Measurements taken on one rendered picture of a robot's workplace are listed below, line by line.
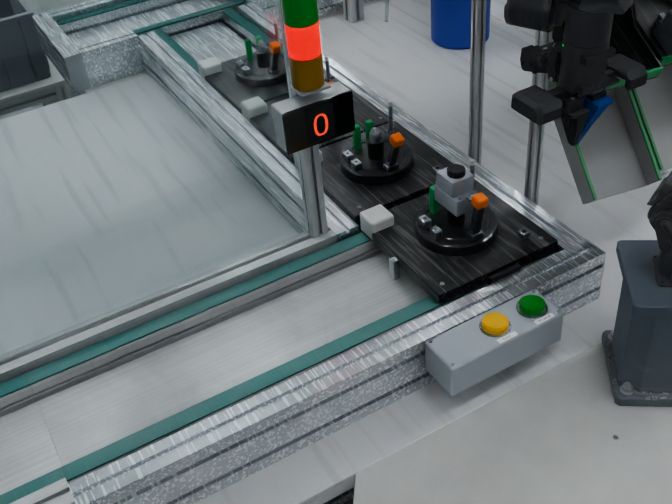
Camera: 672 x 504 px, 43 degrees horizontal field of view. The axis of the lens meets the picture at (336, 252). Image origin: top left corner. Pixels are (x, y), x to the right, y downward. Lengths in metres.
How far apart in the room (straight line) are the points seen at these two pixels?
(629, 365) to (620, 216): 0.46
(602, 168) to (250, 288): 0.64
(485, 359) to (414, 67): 1.12
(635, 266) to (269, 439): 0.57
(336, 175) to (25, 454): 0.74
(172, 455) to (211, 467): 0.06
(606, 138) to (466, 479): 0.65
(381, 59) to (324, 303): 1.01
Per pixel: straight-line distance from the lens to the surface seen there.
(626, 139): 1.56
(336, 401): 1.24
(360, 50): 2.33
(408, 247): 1.42
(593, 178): 1.52
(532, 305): 1.31
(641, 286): 1.24
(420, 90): 2.11
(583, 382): 1.37
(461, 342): 1.27
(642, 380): 1.32
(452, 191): 1.37
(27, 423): 1.35
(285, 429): 1.23
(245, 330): 1.38
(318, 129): 1.31
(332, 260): 1.45
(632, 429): 1.32
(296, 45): 1.25
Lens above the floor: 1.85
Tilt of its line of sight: 39 degrees down
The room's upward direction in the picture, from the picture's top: 6 degrees counter-clockwise
